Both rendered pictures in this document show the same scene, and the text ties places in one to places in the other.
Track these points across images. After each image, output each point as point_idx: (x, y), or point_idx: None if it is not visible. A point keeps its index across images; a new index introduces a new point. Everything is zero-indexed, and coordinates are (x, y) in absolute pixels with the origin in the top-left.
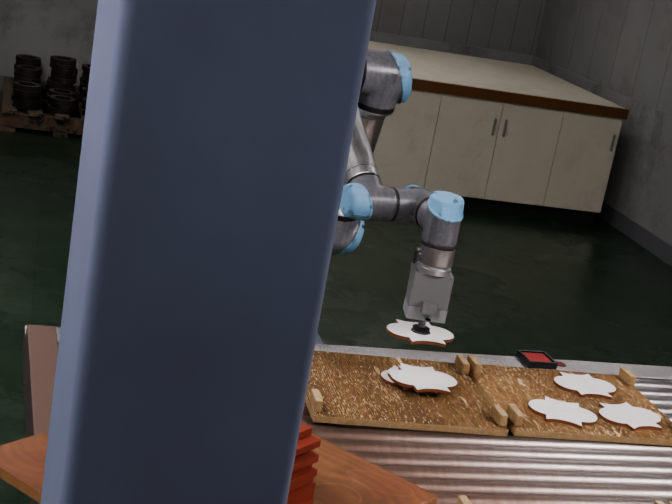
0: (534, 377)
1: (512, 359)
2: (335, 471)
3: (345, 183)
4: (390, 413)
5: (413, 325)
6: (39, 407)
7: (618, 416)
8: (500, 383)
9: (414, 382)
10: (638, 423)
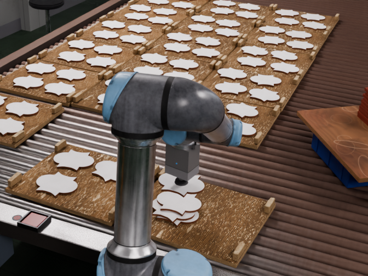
0: (78, 199)
1: (48, 229)
2: (332, 126)
3: (229, 136)
4: (225, 194)
5: (185, 182)
6: None
7: (84, 160)
8: (114, 200)
9: (191, 199)
10: (80, 154)
